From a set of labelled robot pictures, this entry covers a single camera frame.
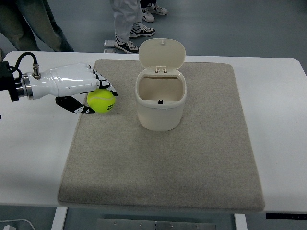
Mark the person in white trousers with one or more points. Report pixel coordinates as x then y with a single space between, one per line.
128 24

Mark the yellow tennis ball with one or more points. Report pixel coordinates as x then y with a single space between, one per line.
101 100

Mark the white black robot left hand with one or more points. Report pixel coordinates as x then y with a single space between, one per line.
63 83

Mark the black silver robot left arm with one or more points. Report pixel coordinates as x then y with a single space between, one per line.
10 80

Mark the white table leg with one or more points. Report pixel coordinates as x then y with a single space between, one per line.
240 222
59 218

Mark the white sneakers far person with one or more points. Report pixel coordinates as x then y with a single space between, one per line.
149 8

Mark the grey metal floor plate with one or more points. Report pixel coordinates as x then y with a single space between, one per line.
127 224

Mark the beige plastic bin with lid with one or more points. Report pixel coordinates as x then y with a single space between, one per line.
160 89

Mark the clear floor plate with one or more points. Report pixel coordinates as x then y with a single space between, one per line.
109 43

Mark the black table control panel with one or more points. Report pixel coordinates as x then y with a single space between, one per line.
287 216

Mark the white table leg left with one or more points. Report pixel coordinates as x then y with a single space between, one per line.
59 218

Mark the white table leg right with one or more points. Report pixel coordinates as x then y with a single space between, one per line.
240 222

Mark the person in grey trousers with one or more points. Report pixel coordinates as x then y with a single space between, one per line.
23 20

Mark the grey felt mat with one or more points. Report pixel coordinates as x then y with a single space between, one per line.
206 162

